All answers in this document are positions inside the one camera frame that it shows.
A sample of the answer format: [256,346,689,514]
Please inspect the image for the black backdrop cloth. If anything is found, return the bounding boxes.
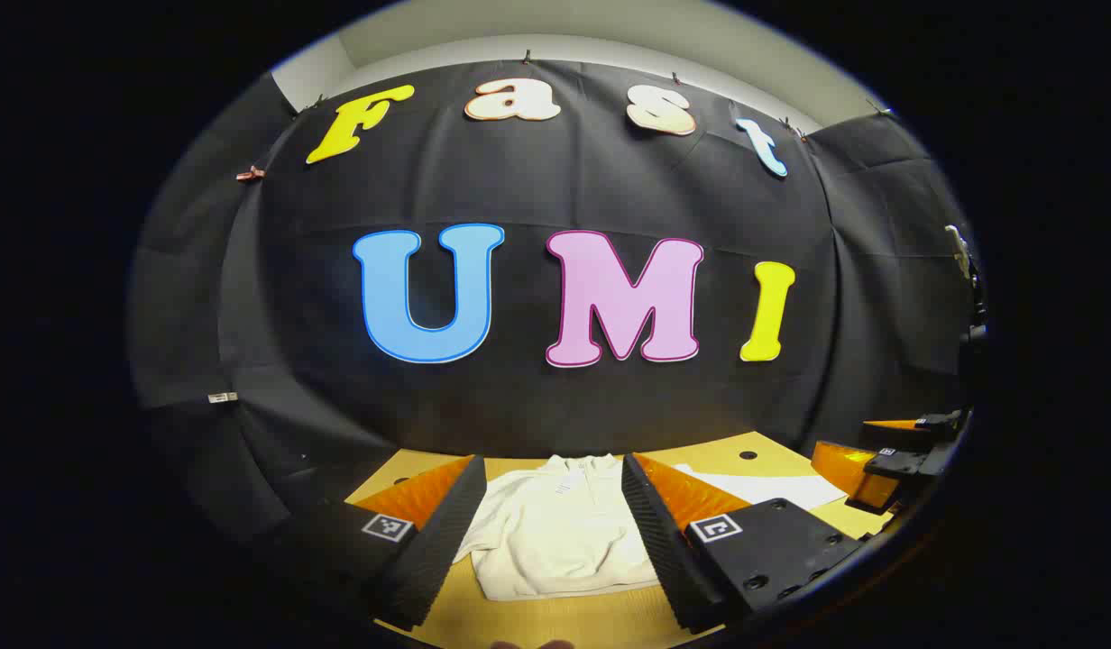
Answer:
[127,59,980,560]

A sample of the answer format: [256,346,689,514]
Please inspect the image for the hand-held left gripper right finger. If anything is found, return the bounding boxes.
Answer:
[620,452,868,635]

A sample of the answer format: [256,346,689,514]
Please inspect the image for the cream white sweatshirt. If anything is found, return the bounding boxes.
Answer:
[454,453,848,602]

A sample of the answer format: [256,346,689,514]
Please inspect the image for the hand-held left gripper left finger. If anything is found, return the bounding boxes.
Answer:
[279,455,490,633]

